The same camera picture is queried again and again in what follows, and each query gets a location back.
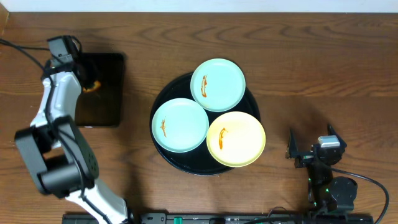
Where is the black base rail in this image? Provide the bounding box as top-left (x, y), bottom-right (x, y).
top-left (61, 212), bottom-right (374, 224)

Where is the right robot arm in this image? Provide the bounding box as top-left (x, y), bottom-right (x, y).
top-left (285, 125), bottom-right (358, 213)

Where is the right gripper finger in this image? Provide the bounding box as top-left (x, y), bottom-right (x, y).
top-left (327, 124), bottom-right (347, 148)
top-left (285, 129), bottom-right (299, 159)

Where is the light blue plate with stain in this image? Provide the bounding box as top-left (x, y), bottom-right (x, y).
top-left (151, 98), bottom-right (209, 153)

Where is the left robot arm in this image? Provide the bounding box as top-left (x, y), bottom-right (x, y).
top-left (14, 35), bottom-right (134, 223)

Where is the mint green plate with stain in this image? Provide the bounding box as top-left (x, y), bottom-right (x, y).
top-left (190, 58), bottom-right (246, 112)

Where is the black rectangular water basin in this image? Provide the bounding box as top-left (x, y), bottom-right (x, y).
top-left (75, 53), bottom-right (125, 127)

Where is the round black tray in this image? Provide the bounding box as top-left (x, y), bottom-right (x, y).
top-left (150, 72), bottom-right (261, 175)

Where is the yellow plate with stain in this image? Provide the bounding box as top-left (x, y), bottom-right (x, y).
top-left (206, 111), bottom-right (266, 167)

